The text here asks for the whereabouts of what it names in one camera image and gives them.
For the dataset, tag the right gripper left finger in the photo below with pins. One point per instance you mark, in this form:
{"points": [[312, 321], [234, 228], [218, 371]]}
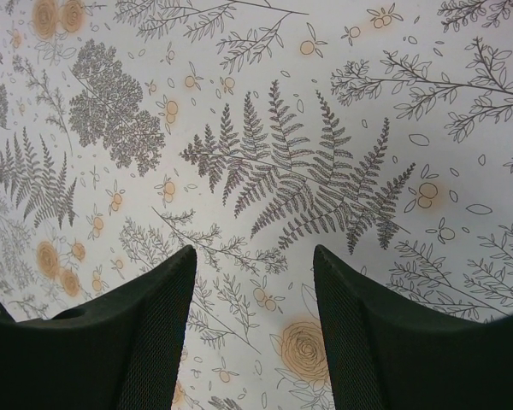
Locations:
{"points": [[122, 350]]}

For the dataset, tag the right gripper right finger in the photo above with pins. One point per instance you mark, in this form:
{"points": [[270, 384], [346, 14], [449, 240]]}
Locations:
{"points": [[385, 351]]}

